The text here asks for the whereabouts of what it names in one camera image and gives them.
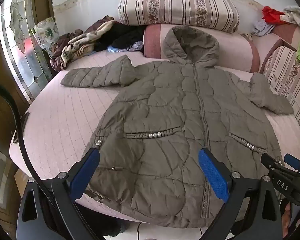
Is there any clear blue plastic bag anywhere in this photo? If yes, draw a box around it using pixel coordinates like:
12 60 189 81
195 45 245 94
107 41 144 53

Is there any floral paper gift bag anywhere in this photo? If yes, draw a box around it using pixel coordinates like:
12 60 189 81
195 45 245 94
31 17 60 58

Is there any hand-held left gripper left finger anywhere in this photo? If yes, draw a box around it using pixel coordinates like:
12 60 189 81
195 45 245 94
16 148 101 240

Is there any olive hooded padded jacket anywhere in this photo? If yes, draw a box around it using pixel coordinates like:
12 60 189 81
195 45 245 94
61 26 294 228

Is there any person's right hand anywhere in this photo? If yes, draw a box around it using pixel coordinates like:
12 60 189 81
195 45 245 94
282 201 294 232

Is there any thick black cable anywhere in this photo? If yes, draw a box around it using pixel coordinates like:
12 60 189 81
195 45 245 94
0 79 59 207

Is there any white green cloth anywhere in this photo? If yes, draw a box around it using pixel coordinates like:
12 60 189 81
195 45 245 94
281 5 300 29

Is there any black clothing pile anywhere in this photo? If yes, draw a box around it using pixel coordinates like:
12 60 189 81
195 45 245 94
94 22 147 52

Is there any striped floral pillow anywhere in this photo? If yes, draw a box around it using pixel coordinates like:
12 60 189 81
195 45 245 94
118 0 240 33

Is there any pink bolster cushion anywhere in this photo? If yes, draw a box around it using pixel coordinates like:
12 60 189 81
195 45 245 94
143 24 260 73

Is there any striped floral cushion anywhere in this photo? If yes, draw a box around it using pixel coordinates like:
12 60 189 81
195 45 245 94
264 45 300 147

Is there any pink quilted bed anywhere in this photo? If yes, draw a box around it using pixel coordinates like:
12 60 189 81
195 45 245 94
9 52 300 222

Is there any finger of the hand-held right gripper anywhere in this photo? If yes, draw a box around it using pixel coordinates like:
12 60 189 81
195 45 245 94
284 154 300 178
261 153 292 196

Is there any stained glass window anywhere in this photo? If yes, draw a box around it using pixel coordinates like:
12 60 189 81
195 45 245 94
0 0 53 103

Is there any grey cloth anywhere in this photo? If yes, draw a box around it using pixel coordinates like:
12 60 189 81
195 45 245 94
252 19 275 37

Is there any brown cream floral blanket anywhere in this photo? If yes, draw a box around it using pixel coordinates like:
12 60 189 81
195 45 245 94
51 16 115 71

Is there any red cloth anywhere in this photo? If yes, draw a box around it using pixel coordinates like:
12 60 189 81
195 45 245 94
262 6 286 25

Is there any wooden chair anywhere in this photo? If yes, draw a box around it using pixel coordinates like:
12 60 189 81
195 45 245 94
259 39 298 75

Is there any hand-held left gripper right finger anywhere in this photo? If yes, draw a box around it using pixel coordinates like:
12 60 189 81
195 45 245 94
198 148 283 240

